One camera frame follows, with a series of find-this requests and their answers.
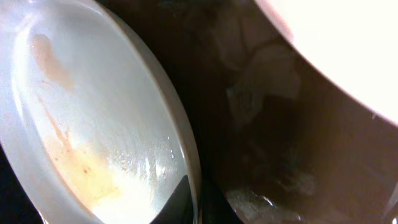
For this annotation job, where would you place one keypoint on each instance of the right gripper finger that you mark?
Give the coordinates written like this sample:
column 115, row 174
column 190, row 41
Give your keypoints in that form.
column 179, row 207

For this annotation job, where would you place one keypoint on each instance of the white plate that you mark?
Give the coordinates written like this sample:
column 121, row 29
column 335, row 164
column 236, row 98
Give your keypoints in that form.
column 90, row 121
column 351, row 42

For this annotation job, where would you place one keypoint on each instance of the brown serving tray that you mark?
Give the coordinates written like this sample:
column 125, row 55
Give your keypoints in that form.
column 278, row 142

